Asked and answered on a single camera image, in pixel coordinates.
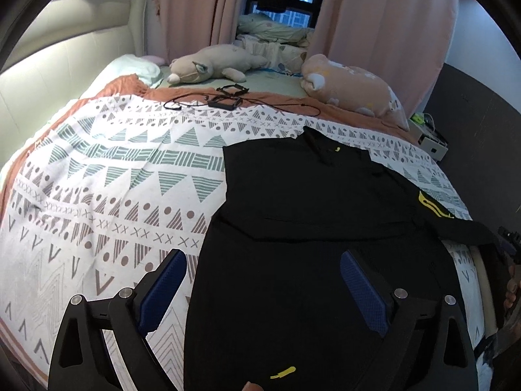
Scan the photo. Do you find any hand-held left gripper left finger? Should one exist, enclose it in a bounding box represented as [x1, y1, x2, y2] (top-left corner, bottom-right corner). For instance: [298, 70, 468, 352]
[48, 248, 188, 391]

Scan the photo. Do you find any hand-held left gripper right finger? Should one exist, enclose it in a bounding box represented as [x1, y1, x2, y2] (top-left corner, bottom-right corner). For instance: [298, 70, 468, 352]
[340, 250, 478, 391]

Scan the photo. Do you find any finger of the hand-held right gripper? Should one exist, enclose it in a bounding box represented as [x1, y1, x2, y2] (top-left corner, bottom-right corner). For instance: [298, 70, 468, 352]
[496, 226, 521, 265]

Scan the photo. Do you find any black garment with yellow print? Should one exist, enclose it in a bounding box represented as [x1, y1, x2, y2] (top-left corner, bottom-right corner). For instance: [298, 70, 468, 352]
[183, 126, 503, 391]

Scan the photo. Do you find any person's right hand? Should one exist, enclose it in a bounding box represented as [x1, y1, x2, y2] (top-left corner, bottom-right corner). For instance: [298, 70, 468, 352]
[503, 278, 521, 315]

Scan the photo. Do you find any beige tube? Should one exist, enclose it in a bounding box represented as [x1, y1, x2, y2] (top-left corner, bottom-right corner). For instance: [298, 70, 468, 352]
[473, 248, 500, 335]

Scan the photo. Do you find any white triangle patterned blanket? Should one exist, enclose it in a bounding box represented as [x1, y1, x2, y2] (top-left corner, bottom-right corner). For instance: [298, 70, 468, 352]
[0, 89, 495, 384]

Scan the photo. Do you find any white bedside box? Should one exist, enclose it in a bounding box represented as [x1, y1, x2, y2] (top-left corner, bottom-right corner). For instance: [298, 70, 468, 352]
[408, 112, 449, 160]

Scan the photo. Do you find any peach plush pillow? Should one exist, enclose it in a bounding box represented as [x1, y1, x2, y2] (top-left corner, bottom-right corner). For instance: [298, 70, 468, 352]
[300, 54, 410, 131]

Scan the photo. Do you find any white pillow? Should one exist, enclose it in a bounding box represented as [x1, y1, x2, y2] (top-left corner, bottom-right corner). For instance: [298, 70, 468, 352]
[79, 54, 163, 99]

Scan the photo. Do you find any pale green bed sheet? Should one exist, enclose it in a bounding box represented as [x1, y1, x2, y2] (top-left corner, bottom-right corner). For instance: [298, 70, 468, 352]
[157, 64, 312, 100]

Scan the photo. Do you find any beige plush animal toy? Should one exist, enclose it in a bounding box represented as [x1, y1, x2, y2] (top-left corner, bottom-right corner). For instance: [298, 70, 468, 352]
[168, 45, 270, 87]

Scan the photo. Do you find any cream padded headboard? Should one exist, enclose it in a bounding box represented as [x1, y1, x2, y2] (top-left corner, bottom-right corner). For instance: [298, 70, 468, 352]
[0, 0, 148, 168]

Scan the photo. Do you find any pink curtain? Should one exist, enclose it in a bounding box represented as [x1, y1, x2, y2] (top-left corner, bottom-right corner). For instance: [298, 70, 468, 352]
[152, 0, 254, 66]
[307, 0, 460, 111]

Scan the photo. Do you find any pile of pale bedding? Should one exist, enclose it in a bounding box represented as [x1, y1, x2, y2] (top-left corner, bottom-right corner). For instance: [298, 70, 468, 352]
[235, 12, 317, 77]

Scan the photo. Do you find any black plastic frame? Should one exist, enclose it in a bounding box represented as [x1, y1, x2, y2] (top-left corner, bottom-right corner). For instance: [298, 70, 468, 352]
[217, 84, 250, 98]

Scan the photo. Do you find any black cable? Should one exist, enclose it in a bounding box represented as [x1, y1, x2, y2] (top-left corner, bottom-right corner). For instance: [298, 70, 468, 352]
[163, 91, 321, 117]

